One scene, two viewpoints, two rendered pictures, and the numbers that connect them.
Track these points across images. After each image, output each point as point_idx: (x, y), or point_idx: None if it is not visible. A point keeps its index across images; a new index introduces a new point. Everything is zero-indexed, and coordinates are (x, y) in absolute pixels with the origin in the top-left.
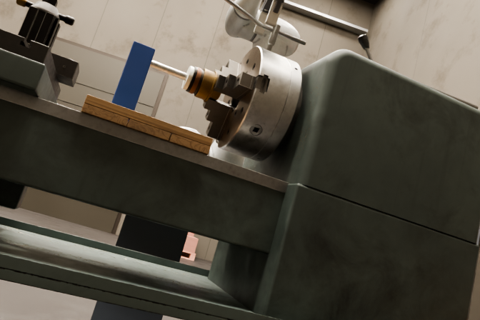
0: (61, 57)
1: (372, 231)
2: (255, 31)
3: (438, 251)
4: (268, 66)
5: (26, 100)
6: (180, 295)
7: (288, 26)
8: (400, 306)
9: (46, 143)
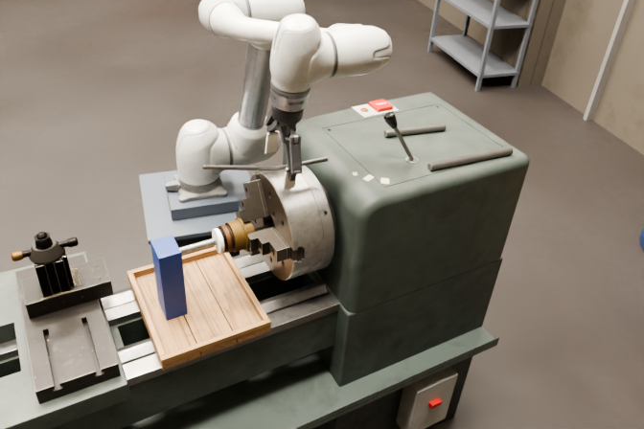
0: (94, 286)
1: (412, 304)
2: (266, 153)
3: (468, 282)
4: (299, 236)
5: None
6: (278, 395)
7: (287, 5)
8: (437, 326)
9: (148, 395)
